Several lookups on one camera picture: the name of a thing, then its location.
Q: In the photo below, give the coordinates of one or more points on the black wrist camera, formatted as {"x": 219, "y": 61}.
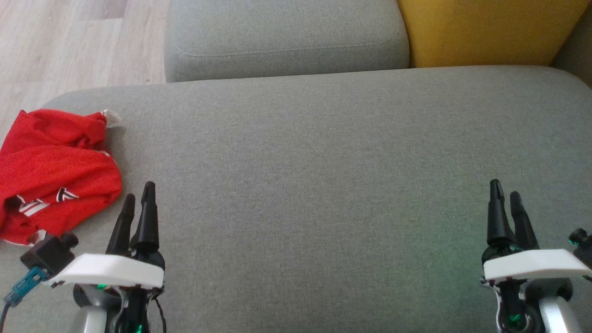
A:
{"x": 48, "y": 254}
{"x": 582, "y": 243}

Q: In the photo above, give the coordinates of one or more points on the large grey sofa ottoman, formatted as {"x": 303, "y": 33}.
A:
{"x": 323, "y": 185}

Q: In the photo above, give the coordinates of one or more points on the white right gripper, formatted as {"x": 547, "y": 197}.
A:
{"x": 532, "y": 264}

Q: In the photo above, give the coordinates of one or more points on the red jersey with black print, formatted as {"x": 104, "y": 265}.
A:
{"x": 55, "y": 175}

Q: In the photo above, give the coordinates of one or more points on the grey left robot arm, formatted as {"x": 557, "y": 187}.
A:
{"x": 95, "y": 321}

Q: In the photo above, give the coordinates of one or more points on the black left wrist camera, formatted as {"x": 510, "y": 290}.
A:
{"x": 48, "y": 254}

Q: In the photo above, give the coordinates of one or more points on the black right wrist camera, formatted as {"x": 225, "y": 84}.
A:
{"x": 582, "y": 243}

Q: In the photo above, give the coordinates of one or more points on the yellow sofa backrest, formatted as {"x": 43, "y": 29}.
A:
{"x": 485, "y": 32}

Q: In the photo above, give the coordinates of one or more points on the grey sofa seat cushion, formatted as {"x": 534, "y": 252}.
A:
{"x": 286, "y": 32}

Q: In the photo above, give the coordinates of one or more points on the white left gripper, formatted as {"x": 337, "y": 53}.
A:
{"x": 111, "y": 270}

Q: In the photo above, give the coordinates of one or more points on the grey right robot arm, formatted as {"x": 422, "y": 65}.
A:
{"x": 555, "y": 314}

